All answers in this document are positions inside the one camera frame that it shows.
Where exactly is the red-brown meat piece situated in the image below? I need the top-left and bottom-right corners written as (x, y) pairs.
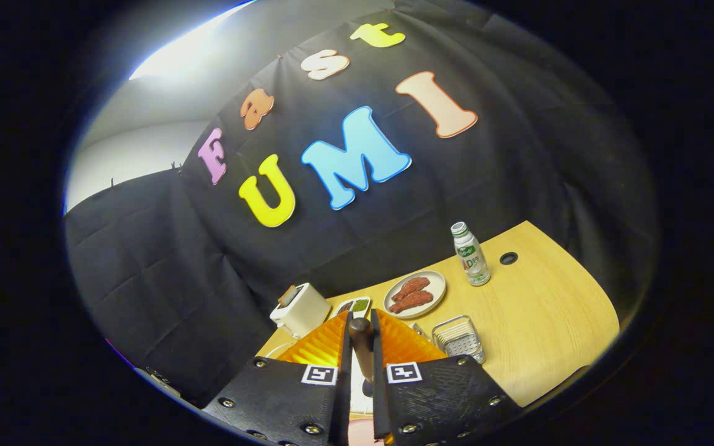
top-left (389, 290), bottom-right (434, 314)
top-left (392, 277), bottom-right (431, 302)

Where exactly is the white green-label drink bottle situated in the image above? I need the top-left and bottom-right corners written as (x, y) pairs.
top-left (451, 222), bottom-right (491, 287)

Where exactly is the beige plate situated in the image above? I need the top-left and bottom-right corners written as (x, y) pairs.
top-left (384, 270), bottom-right (447, 320)

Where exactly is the white divided snack tray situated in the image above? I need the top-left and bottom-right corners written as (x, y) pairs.
top-left (331, 297), bottom-right (372, 320)

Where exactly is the wooden-handled metal spoon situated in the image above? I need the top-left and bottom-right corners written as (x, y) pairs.
top-left (349, 317), bottom-right (375, 398)

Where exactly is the cream toaster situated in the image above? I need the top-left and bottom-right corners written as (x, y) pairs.
top-left (269, 282), bottom-right (332, 339)

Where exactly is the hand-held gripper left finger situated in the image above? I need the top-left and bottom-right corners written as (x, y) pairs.
top-left (202, 311), bottom-right (353, 446)

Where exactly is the pink plate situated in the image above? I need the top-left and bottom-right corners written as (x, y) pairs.
top-left (348, 416), bottom-right (389, 446)

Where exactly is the metal wire basket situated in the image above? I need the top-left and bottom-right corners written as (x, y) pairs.
top-left (431, 315), bottom-right (487, 365)

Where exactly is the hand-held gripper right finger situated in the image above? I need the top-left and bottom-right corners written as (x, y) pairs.
top-left (369, 308), bottom-right (522, 446)

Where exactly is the white wire dish rack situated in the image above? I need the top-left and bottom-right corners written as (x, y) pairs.
top-left (263, 322), bottom-right (433, 417)

